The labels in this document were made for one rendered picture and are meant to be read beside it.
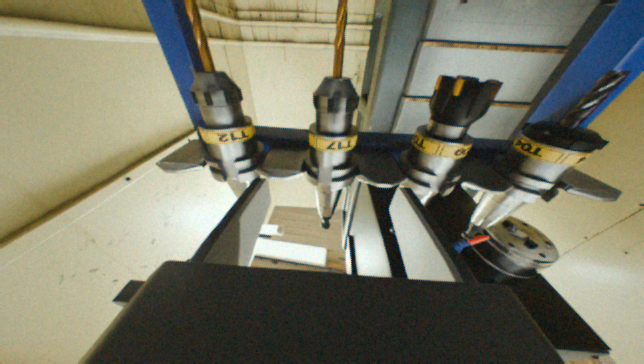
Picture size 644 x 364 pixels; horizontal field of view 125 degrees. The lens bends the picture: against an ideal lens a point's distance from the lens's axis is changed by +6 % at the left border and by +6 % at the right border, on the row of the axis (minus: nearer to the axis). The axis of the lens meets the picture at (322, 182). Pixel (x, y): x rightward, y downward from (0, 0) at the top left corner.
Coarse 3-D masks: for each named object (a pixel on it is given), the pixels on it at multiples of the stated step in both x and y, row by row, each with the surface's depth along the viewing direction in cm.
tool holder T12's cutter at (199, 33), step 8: (184, 0) 12; (192, 0) 12; (192, 8) 12; (192, 16) 13; (200, 16) 13; (192, 24) 13; (200, 24) 13; (200, 32) 13; (200, 40) 13; (200, 48) 14; (208, 48) 14; (208, 56) 14; (208, 64) 14
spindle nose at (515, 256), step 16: (496, 224) 47; (528, 224) 47; (496, 240) 43; (512, 240) 43; (544, 240) 43; (464, 256) 52; (480, 256) 47; (496, 256) 44; (512, 256) 41; (528, 256) 40; (544, 256) 40; (480, 272) 48; (496, 272) 45; (512, 272) 43; (528, 272) 41
